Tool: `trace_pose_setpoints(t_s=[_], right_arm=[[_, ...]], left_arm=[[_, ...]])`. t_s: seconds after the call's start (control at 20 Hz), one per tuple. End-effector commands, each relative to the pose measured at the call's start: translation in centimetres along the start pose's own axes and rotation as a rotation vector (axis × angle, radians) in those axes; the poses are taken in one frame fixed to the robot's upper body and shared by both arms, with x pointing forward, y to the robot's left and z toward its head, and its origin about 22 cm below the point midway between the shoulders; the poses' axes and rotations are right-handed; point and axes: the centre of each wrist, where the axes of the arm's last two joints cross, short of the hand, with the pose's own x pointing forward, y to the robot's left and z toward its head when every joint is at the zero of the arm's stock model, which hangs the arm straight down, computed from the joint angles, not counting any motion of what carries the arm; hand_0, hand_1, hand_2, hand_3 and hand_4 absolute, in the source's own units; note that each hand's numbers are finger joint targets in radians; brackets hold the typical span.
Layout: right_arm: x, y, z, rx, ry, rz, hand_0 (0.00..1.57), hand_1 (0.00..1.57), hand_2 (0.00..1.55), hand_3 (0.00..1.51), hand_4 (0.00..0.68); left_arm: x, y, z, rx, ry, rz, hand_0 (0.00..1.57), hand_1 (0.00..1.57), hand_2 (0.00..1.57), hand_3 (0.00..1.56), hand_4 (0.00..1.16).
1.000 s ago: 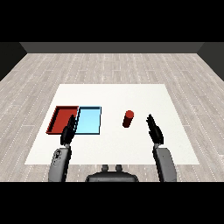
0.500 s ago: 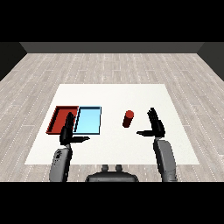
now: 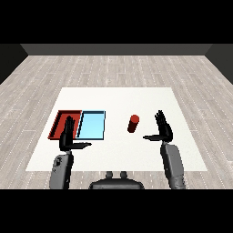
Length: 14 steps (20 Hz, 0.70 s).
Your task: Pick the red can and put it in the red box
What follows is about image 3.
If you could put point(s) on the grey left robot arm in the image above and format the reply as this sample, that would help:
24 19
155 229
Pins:
60 171

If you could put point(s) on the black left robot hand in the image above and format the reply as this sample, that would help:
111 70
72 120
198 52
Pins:
67 136

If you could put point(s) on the light blue shallow open box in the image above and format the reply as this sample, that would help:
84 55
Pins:
91 125

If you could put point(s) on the dark grey robot body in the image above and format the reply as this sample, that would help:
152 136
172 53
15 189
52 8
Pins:
116 183

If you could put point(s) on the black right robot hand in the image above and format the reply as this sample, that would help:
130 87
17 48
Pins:
164 129

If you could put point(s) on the red shallow open box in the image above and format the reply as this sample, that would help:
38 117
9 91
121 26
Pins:
62 123

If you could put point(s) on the red can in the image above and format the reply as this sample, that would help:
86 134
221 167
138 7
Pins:
133 123

